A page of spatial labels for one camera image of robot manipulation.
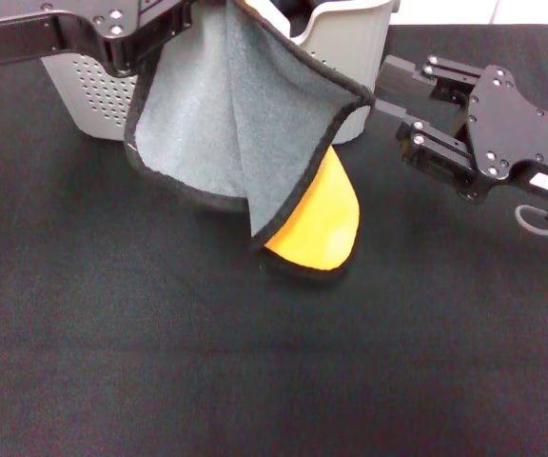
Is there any grey perforated storage box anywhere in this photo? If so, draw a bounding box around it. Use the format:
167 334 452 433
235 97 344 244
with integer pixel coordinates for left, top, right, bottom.
40 0 401 144

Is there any black tablecloth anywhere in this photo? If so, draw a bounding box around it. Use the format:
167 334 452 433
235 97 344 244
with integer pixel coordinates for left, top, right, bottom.
0 23 548 457

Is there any grey towel with yellow back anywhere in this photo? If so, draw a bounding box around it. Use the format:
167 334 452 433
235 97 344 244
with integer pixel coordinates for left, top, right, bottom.
124 0 376 286

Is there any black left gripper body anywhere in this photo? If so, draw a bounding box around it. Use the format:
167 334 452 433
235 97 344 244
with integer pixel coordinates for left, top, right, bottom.
0 0 162 78

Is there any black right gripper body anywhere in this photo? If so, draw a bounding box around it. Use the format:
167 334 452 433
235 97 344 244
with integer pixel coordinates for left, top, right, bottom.
462 64 548 205

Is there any grey right gripper cable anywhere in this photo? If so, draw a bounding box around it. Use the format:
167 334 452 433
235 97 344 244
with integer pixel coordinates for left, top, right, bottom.
513 203 548 237

